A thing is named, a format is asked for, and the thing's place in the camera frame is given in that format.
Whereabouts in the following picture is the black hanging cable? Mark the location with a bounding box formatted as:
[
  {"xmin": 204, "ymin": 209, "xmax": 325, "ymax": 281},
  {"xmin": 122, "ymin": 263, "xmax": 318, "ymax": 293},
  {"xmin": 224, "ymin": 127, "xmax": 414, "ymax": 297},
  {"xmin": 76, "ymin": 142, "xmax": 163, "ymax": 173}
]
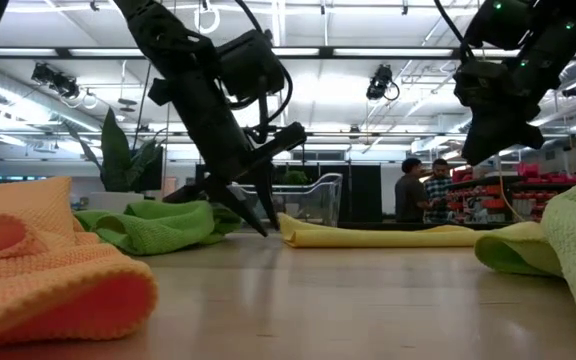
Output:
[{"xmin": 135, "ymin": 64, "xmax": 152, "ymax": 146}]

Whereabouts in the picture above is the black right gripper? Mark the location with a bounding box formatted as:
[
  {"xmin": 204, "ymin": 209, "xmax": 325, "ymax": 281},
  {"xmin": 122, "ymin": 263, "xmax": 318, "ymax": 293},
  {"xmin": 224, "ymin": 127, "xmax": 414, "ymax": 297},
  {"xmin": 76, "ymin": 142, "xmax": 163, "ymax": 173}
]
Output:
[{"xmin": 461, "ymin": 99, "xmax": 545, "ymax": 166}]

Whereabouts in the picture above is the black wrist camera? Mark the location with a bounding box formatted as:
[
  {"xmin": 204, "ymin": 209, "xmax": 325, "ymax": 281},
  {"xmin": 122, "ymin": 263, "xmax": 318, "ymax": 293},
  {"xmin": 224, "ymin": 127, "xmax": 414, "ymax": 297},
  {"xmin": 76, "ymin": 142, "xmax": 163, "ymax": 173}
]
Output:
[
  {"xmin": 452, "ymin": 59, "xmax": 517, "ymax": 109},
  {"xmin": 216, "ymin": 28, "xmax": 288, "ymax": 101}
]

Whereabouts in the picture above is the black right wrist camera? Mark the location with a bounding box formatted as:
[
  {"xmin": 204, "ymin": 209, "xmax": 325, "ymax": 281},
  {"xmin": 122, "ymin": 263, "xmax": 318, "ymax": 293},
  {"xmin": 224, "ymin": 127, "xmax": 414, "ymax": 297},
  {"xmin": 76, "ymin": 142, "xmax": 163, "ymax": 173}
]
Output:
[{"xmin": 452, "ymin": 59, "xmax": 517, "ymax": 109}]

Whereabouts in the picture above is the clear plastic bin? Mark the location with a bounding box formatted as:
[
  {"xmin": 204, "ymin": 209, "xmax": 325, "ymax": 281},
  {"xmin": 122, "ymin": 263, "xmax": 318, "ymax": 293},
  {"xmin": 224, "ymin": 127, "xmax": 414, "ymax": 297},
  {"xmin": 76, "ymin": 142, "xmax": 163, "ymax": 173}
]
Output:
[{"xmin": 227, "ymin": 172, "xmax": 344, "ymax": 229}]

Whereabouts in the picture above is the storage shelf with red bins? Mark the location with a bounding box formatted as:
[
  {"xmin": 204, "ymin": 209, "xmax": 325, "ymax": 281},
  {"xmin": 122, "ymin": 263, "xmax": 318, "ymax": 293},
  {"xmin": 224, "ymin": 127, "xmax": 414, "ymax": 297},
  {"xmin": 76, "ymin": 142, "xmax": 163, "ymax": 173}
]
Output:
[{"xmin": 450, "ymin": 162, "xmax": 576, "ymax": 224}]

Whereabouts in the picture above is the yellow microfiber towel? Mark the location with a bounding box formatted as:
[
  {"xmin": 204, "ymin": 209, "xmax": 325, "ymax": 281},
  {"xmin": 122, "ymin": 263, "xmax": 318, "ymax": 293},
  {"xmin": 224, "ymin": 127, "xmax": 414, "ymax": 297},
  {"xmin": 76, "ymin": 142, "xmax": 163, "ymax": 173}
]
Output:
[{"xmin": 277, "ymin": 212, "xmax": 489, "ymax": 249}]

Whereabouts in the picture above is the small green bush plant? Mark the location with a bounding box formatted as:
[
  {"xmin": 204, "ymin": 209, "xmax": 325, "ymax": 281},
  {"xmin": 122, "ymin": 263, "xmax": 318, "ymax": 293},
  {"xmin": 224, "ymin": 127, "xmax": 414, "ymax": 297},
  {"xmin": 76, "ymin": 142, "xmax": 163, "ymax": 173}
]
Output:
[{"xmin": 283, "ymin": 169, "xmax": 309, "ymax": 186}]

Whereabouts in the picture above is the green microfiber towel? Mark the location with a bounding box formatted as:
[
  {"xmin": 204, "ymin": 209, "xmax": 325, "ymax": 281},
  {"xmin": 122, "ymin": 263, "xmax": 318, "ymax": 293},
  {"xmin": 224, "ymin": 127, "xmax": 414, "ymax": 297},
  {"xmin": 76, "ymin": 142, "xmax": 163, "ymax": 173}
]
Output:
[{"xmin": 74, "ymin": 199, "xmax": 243, "ymax": 256}]

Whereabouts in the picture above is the white plant pot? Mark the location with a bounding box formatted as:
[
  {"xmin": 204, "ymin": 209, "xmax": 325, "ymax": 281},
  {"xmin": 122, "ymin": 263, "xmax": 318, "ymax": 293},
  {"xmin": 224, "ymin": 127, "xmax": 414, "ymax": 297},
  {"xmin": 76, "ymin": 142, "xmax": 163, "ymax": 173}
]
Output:
[{"xmin": 86, "ymin": 191, "xmax": 144, "ymax": 212}]

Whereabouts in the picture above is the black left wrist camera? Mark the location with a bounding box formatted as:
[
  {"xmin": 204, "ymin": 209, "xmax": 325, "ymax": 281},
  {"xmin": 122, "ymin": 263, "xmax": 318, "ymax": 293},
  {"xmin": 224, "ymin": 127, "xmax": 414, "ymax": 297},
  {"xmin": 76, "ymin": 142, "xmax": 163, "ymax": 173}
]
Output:
[{"xmin": 216, "ymin": 28, "xmax": 288, "ymax": 101}]

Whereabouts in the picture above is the overhead light bar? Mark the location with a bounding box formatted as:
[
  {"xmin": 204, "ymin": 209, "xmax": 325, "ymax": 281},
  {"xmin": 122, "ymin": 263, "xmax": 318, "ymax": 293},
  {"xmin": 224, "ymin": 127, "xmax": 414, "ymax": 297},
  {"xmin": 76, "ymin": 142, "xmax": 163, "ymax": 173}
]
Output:
[{"xmin": 0, "ymin": 46, "xmax": 576, "ymax": 60}]

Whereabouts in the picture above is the orange cable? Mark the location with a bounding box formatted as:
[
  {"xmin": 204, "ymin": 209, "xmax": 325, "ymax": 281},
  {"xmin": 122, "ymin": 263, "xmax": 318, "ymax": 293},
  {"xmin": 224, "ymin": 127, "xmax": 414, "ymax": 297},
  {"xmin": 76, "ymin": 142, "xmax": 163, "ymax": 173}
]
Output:
[{"xmin": 496, "ymin": 154, "xmax": 527, "ymax": 222}]

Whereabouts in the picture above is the green snake plant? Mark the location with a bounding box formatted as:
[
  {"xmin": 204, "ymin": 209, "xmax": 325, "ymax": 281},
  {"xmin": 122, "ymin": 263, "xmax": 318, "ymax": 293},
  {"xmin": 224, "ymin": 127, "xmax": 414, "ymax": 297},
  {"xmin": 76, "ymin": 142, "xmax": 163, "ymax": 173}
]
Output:
[{"xmin": 65, "ymin": 107, "xmax": 167, "ymax": 194}]

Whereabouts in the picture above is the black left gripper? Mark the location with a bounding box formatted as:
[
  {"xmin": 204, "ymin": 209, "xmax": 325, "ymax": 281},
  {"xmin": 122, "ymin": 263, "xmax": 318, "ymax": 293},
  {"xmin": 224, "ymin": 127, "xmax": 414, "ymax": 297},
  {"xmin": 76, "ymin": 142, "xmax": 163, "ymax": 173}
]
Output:
[{"xmin": 147, "ymin": 59, "xmax": 308, "ymax": 238}]

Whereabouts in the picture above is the white cable ring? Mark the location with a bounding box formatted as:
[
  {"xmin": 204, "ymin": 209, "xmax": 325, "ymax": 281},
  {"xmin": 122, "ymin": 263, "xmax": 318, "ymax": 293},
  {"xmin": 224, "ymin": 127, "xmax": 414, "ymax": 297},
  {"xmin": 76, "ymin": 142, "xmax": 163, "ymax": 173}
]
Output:
[{"xmin": 193, "ymin": 4, "xmax": 221, "ymax": 35}]

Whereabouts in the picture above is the person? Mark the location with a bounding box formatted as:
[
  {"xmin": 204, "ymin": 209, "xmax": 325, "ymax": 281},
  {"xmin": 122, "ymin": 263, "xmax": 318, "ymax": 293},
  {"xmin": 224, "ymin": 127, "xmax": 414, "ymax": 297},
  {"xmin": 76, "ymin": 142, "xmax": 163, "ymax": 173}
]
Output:
[
  {"xmin": 423, "ymin": 158, "xmax": 454, "ymax": 224},
  {"xmin": 394, "ymin": 157, "xmax": 432, "ymax": 224}
]

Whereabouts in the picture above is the orange microfiber towel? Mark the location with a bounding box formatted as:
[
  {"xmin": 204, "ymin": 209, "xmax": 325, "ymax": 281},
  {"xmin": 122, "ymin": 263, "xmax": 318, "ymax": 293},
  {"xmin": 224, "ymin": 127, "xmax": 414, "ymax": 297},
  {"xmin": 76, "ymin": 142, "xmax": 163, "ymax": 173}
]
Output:
[{"xmin": 0, "ymin": 175, "xmax": 159, "ymax": 350}]

